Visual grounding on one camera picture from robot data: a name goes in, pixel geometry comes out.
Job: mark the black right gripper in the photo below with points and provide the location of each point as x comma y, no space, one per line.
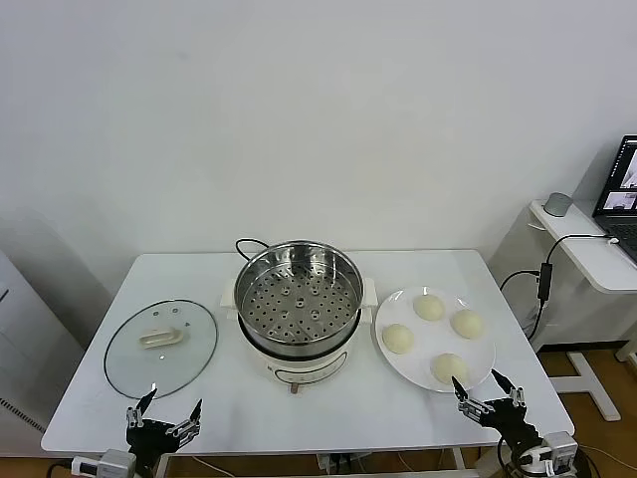
510,423

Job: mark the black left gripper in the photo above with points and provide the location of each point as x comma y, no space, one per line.
149,435

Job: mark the white steamed baozi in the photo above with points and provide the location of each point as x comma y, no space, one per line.
448,367
467,323
398,338
428,307

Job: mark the round glass pot lid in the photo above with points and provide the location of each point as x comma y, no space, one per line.
161,336

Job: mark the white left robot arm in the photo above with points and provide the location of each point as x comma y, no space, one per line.
147,465

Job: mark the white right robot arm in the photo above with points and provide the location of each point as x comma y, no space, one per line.
527,463

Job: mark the perforated steel steamer basket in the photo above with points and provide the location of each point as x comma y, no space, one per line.
298,309

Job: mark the round white plate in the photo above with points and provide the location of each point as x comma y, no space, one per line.
423,344

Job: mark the white electric cooking pot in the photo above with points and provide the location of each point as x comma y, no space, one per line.
298,371

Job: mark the white floor appliance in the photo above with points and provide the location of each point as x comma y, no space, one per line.
30,348

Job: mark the white power strip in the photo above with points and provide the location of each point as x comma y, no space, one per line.
331,461

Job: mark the white side desk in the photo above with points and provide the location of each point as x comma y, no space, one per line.
582,254

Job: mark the dark open laptop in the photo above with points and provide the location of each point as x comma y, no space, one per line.
619,174

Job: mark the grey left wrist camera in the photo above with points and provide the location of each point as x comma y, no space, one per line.
117,462

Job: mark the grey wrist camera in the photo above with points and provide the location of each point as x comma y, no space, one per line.
117,462
560,450

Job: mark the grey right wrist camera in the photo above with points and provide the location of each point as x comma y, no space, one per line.
560,450

